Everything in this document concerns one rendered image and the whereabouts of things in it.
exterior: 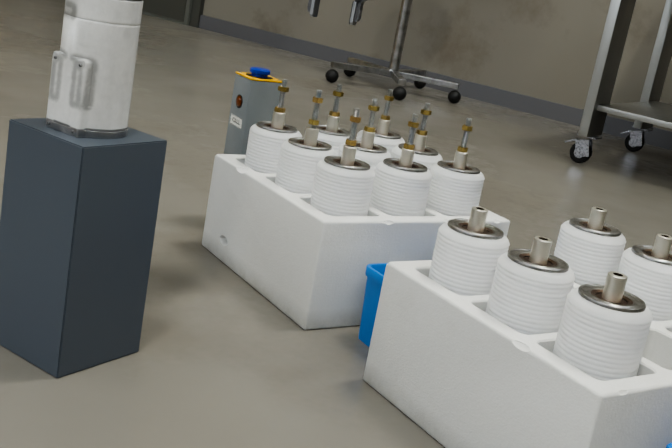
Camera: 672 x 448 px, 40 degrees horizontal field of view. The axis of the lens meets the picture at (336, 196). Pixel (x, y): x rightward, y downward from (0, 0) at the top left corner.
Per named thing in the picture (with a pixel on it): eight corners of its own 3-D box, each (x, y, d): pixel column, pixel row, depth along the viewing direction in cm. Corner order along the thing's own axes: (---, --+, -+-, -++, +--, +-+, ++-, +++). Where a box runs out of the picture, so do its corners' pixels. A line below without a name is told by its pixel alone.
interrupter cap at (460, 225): (472, 242, 118) (473, 237, 118) (435, 223, 124) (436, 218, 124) (514, 241, 123) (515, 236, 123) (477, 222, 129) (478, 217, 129)
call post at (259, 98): (226, 233, 185) (250, 80, 177) (211, 222, 191) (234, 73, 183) (258, 233, 189) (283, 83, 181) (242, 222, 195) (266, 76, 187)
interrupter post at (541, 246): (537, 267, 113) (543, 242, 112) (523, 260, 115) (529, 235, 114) (551, 267, 114) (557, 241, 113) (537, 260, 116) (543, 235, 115)
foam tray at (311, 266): (303, 331, 145) (323, 221, 140) (200, 244, 176) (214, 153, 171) (489, 315, 166) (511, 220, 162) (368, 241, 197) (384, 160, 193)
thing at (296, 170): (283, 255, 156) (301, 151, 152) (255, 236, 164) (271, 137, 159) (329, 253, 162) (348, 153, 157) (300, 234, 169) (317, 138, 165)
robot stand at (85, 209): (56, 379, 116) (83, 147, 109) (-12, 338, 123) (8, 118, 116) (139, 352, 127) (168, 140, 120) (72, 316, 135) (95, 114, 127)
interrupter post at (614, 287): (611, 306, 103) (619, 278, 102) (595, 298, 105) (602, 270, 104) (625, 305, 105) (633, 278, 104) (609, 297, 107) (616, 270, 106)
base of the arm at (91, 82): (85, 140, 112) (102, -2, 108) (36, 122, 117) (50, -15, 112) (142, 136, 119) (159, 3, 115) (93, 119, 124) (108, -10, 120)
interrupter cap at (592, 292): (614, 317, 100) (615, 311, 100) (563, 290, 106) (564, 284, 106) (658, 313, 104) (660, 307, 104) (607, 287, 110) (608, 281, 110)
